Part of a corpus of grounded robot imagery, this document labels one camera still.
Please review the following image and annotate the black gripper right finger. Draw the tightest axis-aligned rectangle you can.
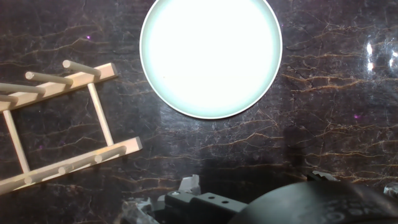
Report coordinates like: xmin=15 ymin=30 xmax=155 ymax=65
xmin=306 ymin=170 xmax=340 ymax=183

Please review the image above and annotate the pale green round dish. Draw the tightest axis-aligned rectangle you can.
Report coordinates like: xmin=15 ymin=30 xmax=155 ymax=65
xmin=139 ymin=0 xmax=284 ymax=120

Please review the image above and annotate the wooden dish rack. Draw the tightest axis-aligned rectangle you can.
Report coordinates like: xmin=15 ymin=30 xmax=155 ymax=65
xmin=0 ymin=59 xmax=143 ymax=196

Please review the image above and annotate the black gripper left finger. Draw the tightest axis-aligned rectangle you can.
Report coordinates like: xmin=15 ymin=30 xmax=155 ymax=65
xmin=155 ymin=174 xmax=249 ymax=224

